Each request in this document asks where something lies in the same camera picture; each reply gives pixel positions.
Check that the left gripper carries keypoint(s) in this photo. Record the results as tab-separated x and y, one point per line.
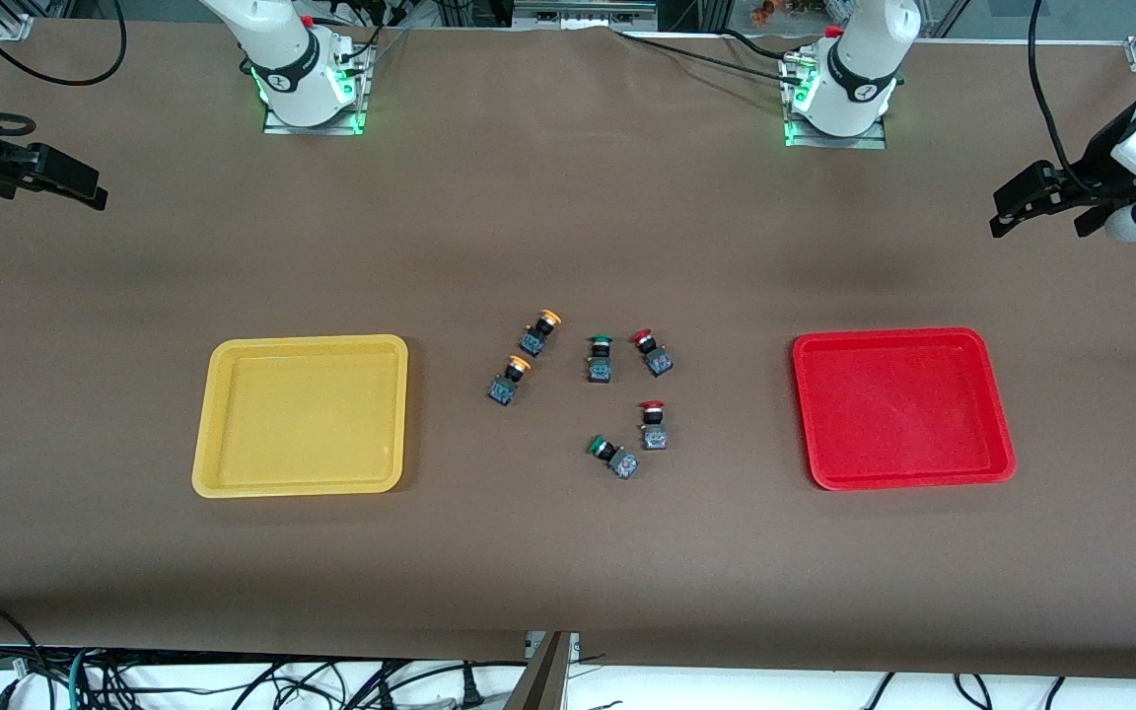
1099	169

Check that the red push button switch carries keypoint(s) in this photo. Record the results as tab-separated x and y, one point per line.
653	426
654	355

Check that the yellow push button switch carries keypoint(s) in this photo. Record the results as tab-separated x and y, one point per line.
509	380
540	330

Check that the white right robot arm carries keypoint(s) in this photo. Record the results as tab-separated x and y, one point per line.
287	69

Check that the red plastic tray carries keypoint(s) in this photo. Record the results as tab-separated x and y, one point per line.
901	409

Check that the yellow plastic tray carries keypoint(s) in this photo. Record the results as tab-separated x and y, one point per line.
302	419

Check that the grey metal box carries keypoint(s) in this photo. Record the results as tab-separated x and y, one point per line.
583	14

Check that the brown table mat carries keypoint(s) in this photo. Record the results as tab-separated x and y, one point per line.
568	552

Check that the wooden table leg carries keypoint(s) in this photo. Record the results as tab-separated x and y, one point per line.
543	675

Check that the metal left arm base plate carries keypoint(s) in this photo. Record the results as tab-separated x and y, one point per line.
795	133

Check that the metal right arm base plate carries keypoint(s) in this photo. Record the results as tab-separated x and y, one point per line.
356	94

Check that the green push button switch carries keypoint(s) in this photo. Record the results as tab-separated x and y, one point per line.
600	360
615	457

